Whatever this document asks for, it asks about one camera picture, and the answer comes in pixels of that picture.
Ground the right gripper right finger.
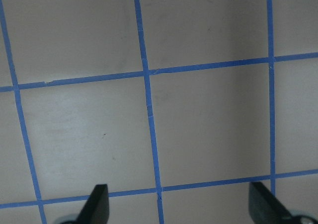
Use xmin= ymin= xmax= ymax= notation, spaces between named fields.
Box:
xmin=248 ymin=182 xmax=294 ymax=224

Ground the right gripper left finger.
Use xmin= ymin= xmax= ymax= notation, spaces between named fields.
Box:
xmin=75 ymin=184 xmax=110 ymax=224

